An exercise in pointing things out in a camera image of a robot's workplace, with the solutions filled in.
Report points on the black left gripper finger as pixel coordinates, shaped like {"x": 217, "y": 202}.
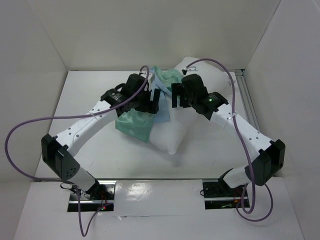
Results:
{"x": 154, "y": 103}
{"x": 146, "y": 106}

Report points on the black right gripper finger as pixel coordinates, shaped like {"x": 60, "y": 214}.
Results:
{"x": 184, "y": 101}
{"x": 177, "y": 95}

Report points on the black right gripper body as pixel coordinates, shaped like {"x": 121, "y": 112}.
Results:
{"x": 182, "y": 96}

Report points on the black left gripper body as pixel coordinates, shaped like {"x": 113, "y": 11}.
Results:
{"x": 137, "y": 98}

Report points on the light blue green pillowcase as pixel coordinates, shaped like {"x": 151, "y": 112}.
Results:
{"x": 139, "y": 124}

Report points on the white pillow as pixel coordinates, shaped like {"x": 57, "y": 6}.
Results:
{"x": 168, "y": 136}

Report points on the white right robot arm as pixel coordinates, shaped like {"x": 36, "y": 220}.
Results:
{"x": 266, "y": 157}

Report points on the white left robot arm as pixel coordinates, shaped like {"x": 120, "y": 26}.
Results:
{"x": 59, "y": 151}

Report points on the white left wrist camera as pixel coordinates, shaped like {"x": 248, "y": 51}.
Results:
{"x": 150, "y": 78}

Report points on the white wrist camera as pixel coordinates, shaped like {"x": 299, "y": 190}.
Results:
{"x": 150, "y": 78}
{"x": 189, "y": 70}

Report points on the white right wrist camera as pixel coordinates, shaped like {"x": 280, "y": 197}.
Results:
{"x": 189, "y": 70}

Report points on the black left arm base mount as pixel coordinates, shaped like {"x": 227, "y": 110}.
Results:
{"x": 102, "y": 199}

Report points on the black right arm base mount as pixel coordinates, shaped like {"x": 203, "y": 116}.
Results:
{"x": 218, "y": 195}

